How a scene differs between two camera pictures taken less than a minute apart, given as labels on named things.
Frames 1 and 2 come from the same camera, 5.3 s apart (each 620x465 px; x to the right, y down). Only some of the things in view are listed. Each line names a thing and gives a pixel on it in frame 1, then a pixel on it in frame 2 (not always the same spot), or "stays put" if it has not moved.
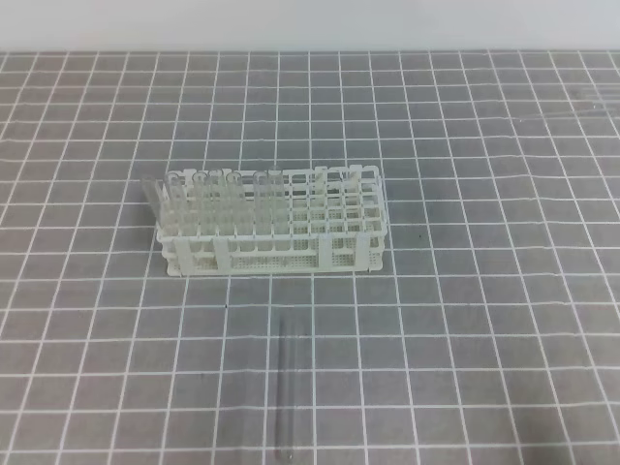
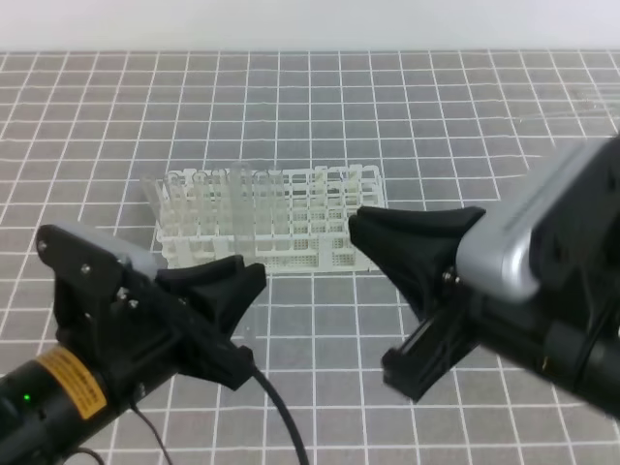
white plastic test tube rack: [274, 222] stays put
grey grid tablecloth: [490, 335] stays put
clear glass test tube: [287, 385] to [242, 231]
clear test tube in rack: [174, 203] stays put
